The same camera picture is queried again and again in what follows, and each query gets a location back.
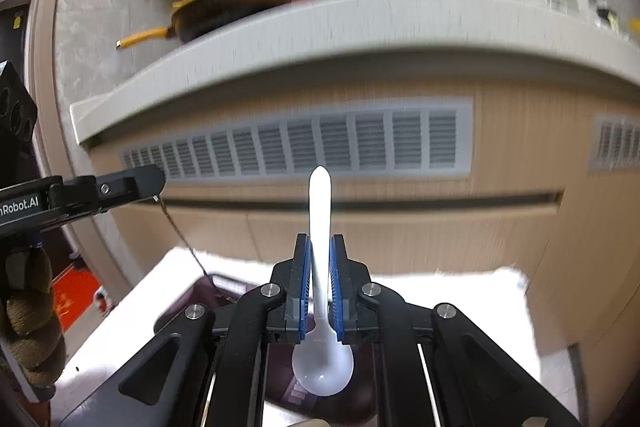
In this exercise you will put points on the short grey vent grille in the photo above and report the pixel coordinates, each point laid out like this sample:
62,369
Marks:
615,142

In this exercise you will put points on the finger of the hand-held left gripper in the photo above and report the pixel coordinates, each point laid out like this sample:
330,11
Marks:
125,187

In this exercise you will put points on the wooden kitchen cabinet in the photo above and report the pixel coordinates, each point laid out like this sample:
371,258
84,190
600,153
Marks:
500,232

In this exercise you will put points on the purple utensil container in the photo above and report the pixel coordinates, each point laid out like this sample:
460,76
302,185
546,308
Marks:
222,287

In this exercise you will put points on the dark sauce bottle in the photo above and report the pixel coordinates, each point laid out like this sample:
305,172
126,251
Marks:
607,14

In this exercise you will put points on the speckled stone countertop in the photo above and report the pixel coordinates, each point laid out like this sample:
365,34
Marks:
350,22

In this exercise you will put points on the white plastic spoon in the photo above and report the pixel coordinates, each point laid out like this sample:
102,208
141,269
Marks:
319,207

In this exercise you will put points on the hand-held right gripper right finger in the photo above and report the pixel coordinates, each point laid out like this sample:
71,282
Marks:
336,287

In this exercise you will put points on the yellow frying pan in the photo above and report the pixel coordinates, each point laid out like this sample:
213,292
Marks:
225,4

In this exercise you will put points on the black refrigerator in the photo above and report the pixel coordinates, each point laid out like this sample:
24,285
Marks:
12,42

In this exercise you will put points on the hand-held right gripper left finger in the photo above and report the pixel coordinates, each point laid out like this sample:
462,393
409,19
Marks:
301,287

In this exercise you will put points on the long grey vent grille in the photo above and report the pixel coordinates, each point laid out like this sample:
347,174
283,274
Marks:
300,142

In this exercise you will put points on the red floor mat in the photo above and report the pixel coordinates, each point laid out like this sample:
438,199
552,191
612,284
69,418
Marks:
75,297

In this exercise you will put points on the white textured cloth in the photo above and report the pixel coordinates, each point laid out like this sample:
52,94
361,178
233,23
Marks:
450,292

